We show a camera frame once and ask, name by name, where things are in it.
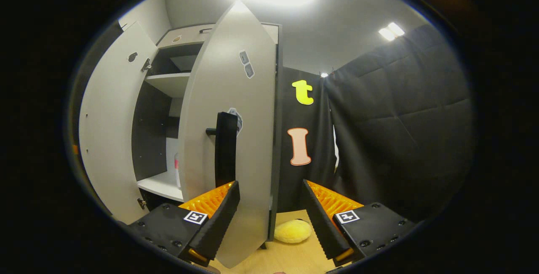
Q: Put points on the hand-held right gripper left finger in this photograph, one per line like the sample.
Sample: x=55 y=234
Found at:
x=219 y=223

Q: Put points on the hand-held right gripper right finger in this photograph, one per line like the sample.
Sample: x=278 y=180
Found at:
x=322 y=227

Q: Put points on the clear bottle with red label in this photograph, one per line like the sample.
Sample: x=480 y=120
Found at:
x=177 y=173

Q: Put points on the grey cabinet door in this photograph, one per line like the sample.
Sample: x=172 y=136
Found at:
x=109 y=131
x=252 y=139

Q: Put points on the yellow plush toy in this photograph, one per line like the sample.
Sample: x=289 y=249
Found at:
x=292 y=232

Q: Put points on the grey cabinet shelf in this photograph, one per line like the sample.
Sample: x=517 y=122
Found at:
x=162 y=185
x=168 y=83

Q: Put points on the grey cabinet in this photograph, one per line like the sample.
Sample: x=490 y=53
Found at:
x=151 y=131

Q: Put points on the black backdrop cloth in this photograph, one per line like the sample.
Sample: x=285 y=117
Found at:
x=400 y=139

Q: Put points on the grey cabinet drawer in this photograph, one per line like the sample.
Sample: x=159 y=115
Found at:
x=187 y=37

